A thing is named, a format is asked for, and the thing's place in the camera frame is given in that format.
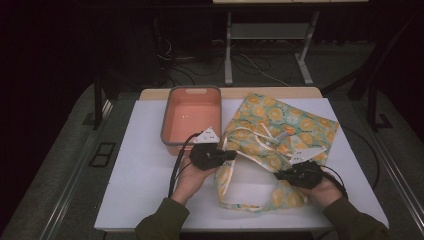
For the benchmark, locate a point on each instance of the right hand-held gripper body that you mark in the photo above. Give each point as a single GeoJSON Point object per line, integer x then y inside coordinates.
{"type": "Point", "coordinates": [305, 171]}

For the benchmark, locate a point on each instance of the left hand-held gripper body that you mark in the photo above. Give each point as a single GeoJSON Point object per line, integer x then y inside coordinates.
{"type": "Point", "coordinates": [205, 154]}

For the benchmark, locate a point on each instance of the pink basket with grey rim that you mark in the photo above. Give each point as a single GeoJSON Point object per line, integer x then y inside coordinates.
{"type": "Point", "coordinates": [191, 116]}

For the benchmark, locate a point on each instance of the orange-slice print cloth bag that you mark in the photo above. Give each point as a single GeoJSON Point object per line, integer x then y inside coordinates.
{"type": "Point", "coordinates": [276, 126]}

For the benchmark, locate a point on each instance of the person's right hand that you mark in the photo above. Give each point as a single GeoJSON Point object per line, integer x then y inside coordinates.
{"type": "Point", "coordinates": [323, 193]}

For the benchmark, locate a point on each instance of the person's left hand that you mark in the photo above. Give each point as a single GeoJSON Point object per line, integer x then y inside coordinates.
{"type": "Point", "coordinates": [191, 180]}

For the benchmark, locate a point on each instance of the black floor stand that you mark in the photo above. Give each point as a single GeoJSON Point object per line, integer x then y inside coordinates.
{"type": "Point", "coordinates": [98, 100]}
{"type": "Point", "coordinates": [376, 100]}

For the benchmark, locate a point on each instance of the black floor socket frame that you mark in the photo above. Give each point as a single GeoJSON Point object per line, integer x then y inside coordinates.
{"type": "Point", "coordinates": [102, 154]}

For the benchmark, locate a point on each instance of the grey metal table frame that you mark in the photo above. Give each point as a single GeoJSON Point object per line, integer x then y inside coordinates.
{"type": "Point", "coordinates": [266, 31]}

